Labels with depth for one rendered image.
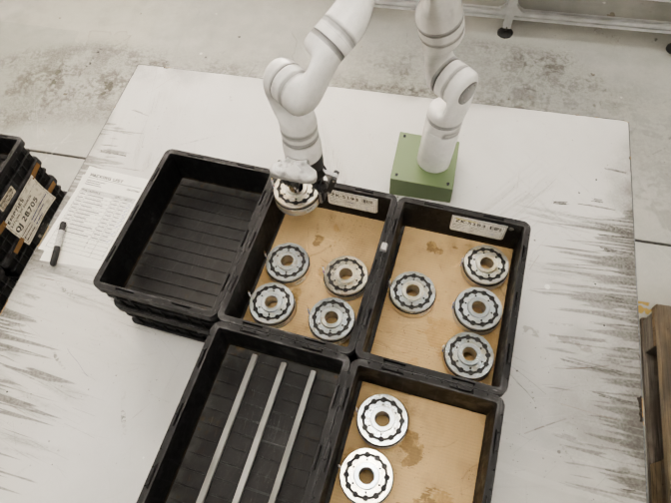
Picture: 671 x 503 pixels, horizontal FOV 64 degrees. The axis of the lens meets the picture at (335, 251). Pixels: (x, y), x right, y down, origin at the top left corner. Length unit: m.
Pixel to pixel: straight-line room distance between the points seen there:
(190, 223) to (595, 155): 1.15
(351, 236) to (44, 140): 2.06
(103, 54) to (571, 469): 2.95
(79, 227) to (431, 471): 1.15
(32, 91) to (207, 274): 2.20
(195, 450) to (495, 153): 1.13
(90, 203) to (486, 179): 1.15
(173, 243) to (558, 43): 2.36
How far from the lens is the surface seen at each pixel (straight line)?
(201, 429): 1.21
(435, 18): 1.08
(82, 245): 1.66
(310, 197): 1.17
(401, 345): 1.20
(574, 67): 3.07
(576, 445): 1.36
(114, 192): 1.73
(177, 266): 1.36
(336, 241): 1.31
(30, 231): 2.27
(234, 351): 1.23
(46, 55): 3.53
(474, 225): 1.27
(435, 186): 1.49
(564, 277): 1.49
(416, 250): 1.30
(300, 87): 0.90
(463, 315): 1.21
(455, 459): 1.16
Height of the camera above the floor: 1.96
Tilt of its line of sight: 61 degrees down
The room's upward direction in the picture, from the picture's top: 7 degrees counter-clockwise
